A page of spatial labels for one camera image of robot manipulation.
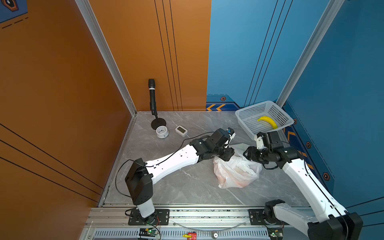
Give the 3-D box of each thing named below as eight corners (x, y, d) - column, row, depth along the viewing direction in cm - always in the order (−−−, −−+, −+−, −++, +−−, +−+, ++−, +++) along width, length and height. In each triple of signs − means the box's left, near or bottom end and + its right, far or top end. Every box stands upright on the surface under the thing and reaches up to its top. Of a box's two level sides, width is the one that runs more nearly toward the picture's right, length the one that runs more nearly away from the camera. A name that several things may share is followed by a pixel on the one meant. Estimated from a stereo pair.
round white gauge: (156, 138, 106) (154, 135, 103) (158, 129, 111) (157, 125, 108) (168, 138, 106) (167, 135, 103) (169, 129, 111) (168, 125, 108)
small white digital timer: (174, 131, 110) (173, 129, 108) (179, 126, 113) (179, 124, 111) (183, 138, 106) (183, 135, 104) (189, 132, 109) (189, 130, 107)
